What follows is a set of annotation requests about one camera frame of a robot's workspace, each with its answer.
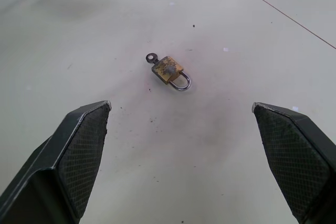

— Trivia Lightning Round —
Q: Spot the small silver key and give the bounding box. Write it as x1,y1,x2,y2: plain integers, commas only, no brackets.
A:
145,52,161,66

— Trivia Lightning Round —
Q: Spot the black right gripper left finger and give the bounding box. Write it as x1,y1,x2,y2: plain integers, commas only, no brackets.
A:
0,100,112,224

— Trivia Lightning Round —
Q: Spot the small brass padlock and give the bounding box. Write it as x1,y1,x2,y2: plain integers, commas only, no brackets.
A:
151,56,192,92

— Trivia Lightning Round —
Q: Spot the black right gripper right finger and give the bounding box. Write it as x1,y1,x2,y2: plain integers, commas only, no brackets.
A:
252,102,336,224

